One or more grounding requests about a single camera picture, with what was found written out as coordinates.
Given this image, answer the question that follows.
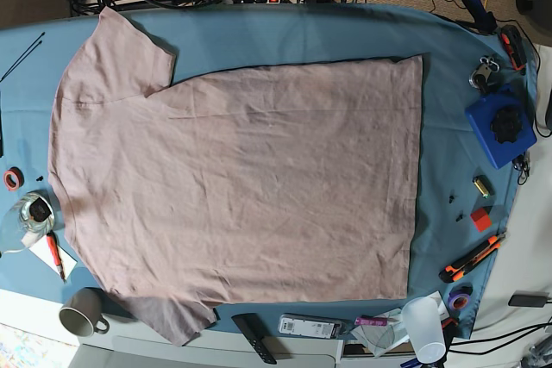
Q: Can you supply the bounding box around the red tape roll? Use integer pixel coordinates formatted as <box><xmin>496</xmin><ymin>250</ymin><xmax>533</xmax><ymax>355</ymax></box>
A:
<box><xmin>3</xmin><ymin>166</ymin><xmax>24</xmax><ymax>191</ymax></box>

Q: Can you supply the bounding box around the white paper note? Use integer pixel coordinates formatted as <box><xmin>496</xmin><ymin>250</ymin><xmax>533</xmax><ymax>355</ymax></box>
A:
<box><xmin>29</xmin><ymin>234</ymin><xmax>77</xmax><ymax>281</ymax></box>

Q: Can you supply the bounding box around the blue table cloth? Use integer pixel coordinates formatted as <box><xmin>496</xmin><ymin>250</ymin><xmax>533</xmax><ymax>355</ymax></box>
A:
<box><xmin>0</xmin><ymin>2</ymin><xmax>540</xmax><ymax>340</ymax></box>

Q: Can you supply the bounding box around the mauve pink T-shirt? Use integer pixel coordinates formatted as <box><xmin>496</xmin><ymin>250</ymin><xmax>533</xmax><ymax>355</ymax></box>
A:
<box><xmin>48</xmin><ymin>9</ymin><xmax>423</xmax><ymax>346</ymax></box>

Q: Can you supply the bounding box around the red cube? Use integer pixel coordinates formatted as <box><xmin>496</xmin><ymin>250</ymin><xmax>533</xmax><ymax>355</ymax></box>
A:
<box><xmin>470</xmin><ymin>207</ymin><xmax>492</xmax><ymax>233</ymax></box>

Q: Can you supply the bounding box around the black remote control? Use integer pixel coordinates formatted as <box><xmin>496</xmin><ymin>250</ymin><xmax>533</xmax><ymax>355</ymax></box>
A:
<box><xmin>231</xmin><ymin>314</ymin><xmax>277</xmax><ymax>365</ymax></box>

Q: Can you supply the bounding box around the black star knob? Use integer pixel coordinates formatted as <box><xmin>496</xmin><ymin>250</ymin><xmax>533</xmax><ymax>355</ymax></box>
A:
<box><xmin>490</xmin><ymin>106</ymin><xmax>523</xmax><ymax>144</ymax></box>

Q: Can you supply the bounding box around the blue plastic box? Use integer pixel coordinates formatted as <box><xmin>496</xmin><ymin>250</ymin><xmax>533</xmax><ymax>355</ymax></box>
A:
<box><xmin>465</xmin><ymin>84</ymin><xmax>536</xmax><ymax>169</ymax></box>

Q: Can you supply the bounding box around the orange black utility knife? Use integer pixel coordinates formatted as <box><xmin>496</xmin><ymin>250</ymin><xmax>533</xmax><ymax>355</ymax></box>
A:
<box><xmin>439</xmin><ymin>233</ymin><xmax>506</xmax><ymax>284</ymax></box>

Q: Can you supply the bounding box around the purple marker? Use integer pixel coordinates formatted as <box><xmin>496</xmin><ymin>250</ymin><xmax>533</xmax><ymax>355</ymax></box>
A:
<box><xmin>354</xmin><ymin>316</ymin><xmax>401</xmax><ymax>327</ymax></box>

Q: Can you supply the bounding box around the clear tape roll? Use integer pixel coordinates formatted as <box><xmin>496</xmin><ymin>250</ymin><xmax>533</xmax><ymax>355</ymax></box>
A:
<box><xmin>13</xmin><ymin>192</ymin><xmax>54</xmax><ymax>235</ymax></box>

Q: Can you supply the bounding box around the metal carabiner clamp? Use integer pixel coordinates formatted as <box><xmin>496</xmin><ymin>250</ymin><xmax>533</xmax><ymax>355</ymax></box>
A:
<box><xmin>469</xmin><ymin>56</ymin><xmax>500</xmax><ymax>95</ymax></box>

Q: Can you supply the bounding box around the black cable tie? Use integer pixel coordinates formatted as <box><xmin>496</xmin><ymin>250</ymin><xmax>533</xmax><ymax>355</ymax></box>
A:
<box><xmin>0</xmin><ymin>32</ymin><xmax>46</xmax><ymax>82</ymax></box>

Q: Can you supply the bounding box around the translucent plastic cup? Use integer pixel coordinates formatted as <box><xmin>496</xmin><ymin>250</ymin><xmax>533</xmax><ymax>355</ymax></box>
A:
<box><xmin>401</xmin><ymin>296</ymin><xmax>446</xmax><ymax>365</ymax></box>

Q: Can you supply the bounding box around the orange pen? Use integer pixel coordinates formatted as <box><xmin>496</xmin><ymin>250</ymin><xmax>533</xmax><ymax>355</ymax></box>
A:
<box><xmin>46</xmin><ymin>231</ymin><xmax>66</xmax><ymax>282</ymax></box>

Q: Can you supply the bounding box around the clear packaged item with barcode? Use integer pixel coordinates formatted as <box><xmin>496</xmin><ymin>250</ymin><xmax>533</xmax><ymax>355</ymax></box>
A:
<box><xmin>278</xmin><ymin>314</ymin><xmax>344</xmax><ymax>340</ymax></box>

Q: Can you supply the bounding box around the grey ceramic mug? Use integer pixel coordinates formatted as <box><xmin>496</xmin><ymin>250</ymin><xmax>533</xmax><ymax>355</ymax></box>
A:
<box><xmin>59</xmin><ymin>288</ymin><xmax>110</xmax><ymax>337</ymax></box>

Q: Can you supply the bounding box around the purple tape roll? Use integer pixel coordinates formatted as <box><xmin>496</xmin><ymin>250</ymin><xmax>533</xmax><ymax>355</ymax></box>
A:
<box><xmin>448</xmin><ymin>285</ymin><xmax>473</xmax><ymax>310</ymax></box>

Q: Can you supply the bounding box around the yellow green battery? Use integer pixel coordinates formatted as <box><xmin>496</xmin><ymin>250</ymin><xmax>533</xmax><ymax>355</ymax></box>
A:
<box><xmin>472</xmin><ymin>175</ymin><xmax>494</xmax><ymax>199</ymax></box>

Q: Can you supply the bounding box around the orange black power tool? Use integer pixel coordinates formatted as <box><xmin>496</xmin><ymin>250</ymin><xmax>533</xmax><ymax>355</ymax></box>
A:
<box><xmin>499</xmin><ymin>24</ymin><xmax>527</xmax><ymax>72</ymax></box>

